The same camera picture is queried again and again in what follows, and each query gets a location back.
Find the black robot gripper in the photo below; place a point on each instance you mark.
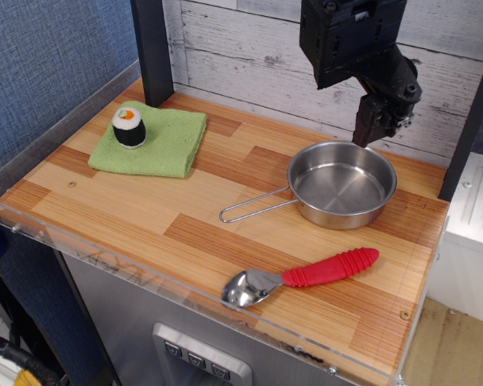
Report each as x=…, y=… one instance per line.
x=344, y=39

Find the dark right frame post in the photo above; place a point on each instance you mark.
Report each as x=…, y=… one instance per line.
x=464, y=146

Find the green cloth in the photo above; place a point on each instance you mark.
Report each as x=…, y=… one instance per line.
x=173, y=138

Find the dark left frame post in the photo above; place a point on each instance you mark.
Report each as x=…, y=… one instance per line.
x=153, y=50

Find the stainless steel pot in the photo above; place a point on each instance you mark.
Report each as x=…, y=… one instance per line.
x=335, y=184

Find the white aluminium rail block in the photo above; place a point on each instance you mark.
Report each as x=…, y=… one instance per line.
x=465, y=214

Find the dark frame post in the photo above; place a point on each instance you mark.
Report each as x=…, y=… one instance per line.
x=464, y=146
x=153, y=50

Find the clear acrylic table guard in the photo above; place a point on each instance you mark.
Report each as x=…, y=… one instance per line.
x=142, y=250

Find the plush sushi roll toy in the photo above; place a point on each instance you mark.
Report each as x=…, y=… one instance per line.
x=129, y=128

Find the silver button control panel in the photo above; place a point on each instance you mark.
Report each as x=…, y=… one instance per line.
x=173, y=344

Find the red handled metal spoon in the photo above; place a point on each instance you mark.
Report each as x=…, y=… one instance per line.
x=251, y=286

